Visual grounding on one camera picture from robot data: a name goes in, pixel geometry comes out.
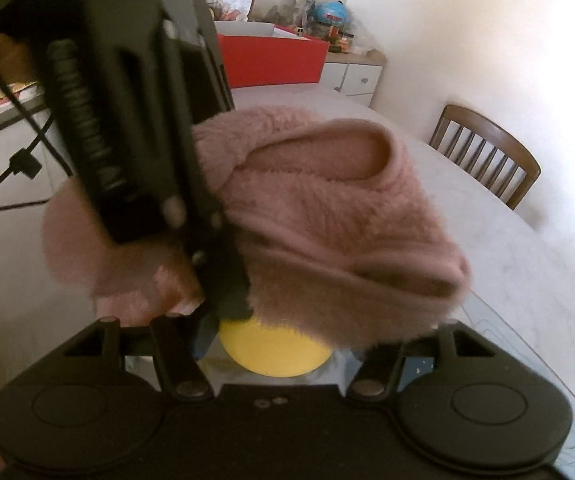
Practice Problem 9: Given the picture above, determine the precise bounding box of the red storage box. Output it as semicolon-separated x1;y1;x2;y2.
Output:
214;21;329;89

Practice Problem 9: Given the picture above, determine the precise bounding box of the yellow capped pill bottle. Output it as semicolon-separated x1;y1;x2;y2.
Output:
219;318;333;378

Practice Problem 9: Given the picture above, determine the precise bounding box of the black cable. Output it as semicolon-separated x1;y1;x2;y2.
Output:
0;58;75;220

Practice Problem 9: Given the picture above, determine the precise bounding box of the pink fluffy cloth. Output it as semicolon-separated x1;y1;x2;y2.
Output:
42;106;471;350

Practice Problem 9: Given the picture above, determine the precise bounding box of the blue patterned table mat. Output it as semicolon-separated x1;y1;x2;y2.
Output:
202;297;575;479

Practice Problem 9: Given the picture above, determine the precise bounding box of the white drawer cabinet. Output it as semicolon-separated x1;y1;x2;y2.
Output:
319;50;386;107

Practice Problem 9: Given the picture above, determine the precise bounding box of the brown wooden chair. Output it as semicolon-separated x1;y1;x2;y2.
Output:
429;104;541;210

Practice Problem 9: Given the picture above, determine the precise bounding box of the blue globe toy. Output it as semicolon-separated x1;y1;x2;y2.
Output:
315;1;349;28

